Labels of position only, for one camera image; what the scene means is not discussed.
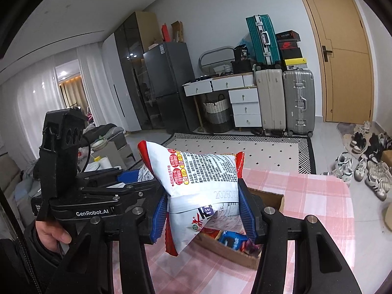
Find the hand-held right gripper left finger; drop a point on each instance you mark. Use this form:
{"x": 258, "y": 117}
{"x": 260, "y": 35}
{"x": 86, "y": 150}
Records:
{"x": 159, "y": 217}

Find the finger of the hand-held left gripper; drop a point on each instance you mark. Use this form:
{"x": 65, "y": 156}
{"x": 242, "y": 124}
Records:
{"x": 130, "y": 176}
{"x": 144, "y": 193}

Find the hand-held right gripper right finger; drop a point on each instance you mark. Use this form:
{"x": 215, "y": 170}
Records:
{"x": 246, "y": 214}

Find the large white red chips bag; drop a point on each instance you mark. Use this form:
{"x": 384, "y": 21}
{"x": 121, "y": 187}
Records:
{"x": 199, "y": 177}

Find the person's left forearm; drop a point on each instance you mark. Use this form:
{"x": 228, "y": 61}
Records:
{"x": 30, "y": 266}

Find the person's left hand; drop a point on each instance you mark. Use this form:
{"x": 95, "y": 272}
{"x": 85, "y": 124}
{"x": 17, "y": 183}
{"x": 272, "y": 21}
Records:
{"x": 49, "y": 232}

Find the blue snack packet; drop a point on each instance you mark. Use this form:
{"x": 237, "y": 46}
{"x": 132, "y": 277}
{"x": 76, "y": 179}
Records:
{"x": 232, "y": 240}

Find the grey sofa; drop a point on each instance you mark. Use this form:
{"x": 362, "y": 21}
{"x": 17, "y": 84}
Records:
{"x": 21, "y": 186}

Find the black white patterned rug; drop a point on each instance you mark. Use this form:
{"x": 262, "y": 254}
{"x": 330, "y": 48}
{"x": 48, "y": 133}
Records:
{"x": 245, "y": 153}

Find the white sheer curtain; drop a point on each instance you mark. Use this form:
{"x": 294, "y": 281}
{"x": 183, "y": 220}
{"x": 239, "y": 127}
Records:
{"x": 90, "y": 82}
{"x": 24, "y": 113}

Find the pink checked tablecloth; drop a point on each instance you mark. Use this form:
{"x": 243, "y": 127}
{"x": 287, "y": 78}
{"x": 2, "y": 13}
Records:
{"x": 321, "y": 220}

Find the white drawer desk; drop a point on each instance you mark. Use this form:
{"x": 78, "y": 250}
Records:
{"x": 245, "y": 110}

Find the woven laundry basket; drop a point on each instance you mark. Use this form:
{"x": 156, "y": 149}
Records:
{"x": 216, "y": 113}

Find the grey refrigerator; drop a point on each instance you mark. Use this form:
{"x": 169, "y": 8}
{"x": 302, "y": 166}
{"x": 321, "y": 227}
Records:
{"x": 171, "y": 76}

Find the dark glass cabinet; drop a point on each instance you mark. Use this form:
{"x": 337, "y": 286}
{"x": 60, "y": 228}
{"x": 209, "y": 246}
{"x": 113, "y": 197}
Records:
{"x": 131, "y": 67}

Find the beige suitcase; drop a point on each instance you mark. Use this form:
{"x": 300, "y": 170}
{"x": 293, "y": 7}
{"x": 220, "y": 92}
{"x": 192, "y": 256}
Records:
{"x": 271, "y": 101}

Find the silver suitcase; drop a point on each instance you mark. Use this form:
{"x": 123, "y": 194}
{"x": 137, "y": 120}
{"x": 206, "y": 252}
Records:
{"x": 298, "y": 104}

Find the grey floor mat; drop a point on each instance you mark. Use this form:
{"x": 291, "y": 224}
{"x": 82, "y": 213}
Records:
{"x": 346, "y": 128}

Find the scattered loose sneakers group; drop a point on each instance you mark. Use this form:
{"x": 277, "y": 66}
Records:
{"x": 376, "y": 177}

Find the oval framed mirror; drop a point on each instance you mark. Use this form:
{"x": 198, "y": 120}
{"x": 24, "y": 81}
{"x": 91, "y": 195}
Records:
{"x": 214, "y": 56}

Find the slim red box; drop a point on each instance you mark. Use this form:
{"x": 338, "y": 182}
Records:
{"x": 165, "y": 33}

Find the slim brown cardboard box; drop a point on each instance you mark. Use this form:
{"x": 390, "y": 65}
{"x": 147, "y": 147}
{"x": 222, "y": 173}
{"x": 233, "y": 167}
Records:
{"x": 177, "y": 32}

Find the yellow black shoebox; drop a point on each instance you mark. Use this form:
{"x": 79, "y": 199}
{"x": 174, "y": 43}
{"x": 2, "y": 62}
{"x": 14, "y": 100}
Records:
{"x": 295, "y": 64}

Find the black carton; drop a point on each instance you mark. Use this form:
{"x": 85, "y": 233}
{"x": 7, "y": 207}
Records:
{"x": 240, "y": 53}

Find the wooden door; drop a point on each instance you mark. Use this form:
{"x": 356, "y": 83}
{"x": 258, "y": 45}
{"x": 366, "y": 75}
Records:
{"x": 343, "y": 76}

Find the teal suitcase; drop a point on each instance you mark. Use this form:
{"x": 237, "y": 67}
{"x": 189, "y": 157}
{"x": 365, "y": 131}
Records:
{"x": 255, "y": 46}

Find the blue plastic bag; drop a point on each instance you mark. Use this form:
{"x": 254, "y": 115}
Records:
{"x": 245, "y": 44}

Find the red shoebox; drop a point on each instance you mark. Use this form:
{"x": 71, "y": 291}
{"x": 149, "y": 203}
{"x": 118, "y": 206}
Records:
{"x": 288, "y": 44}

